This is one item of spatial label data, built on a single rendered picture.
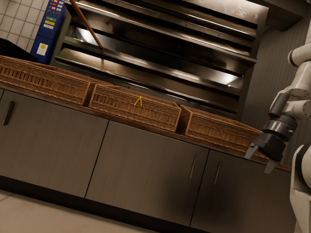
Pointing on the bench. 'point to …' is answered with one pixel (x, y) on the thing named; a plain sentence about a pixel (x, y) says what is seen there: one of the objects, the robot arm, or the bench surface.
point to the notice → (42, 49)
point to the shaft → (84, 21)
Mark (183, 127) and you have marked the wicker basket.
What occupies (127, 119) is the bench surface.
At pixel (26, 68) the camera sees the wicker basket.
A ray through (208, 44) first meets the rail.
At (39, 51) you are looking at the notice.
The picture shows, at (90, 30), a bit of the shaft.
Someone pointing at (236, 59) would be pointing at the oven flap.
